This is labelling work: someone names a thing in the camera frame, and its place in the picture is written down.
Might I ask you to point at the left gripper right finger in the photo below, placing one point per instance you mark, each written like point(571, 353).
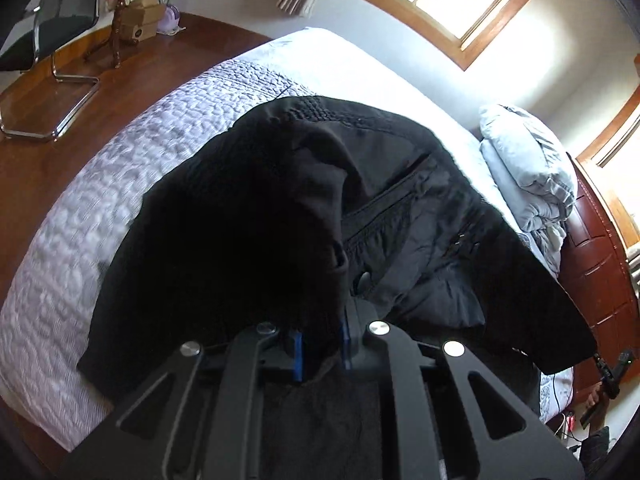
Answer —
point(444, 414)

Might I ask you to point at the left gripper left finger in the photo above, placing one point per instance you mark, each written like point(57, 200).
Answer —
point(198, 416)

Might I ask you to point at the black quilted pants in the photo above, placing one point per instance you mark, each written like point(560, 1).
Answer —
point(328, 425)

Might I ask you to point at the person's right hand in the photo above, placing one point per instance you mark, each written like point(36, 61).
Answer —
point(594, 395)

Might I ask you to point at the brown wooden headboard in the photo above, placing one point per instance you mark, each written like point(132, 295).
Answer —
point(595, 273)

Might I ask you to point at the bed with quilted mattress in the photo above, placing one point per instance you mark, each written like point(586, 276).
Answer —
point(125, 199)

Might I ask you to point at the folded grey duvet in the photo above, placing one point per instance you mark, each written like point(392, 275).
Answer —
point(534, 176)

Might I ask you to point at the side wooden framed window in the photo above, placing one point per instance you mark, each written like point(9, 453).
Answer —
point(601, 152)

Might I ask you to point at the wooden coat rack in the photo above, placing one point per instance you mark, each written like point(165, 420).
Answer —
point(113, 41)

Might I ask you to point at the small lavender object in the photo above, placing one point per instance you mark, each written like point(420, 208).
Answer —
point(169, 24)

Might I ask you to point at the stacked cardboard boxes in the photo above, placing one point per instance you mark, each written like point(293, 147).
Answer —
point(140, 19)

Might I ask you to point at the black chrome cantilever chair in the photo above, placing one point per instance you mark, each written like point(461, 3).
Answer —
point(33, 30)

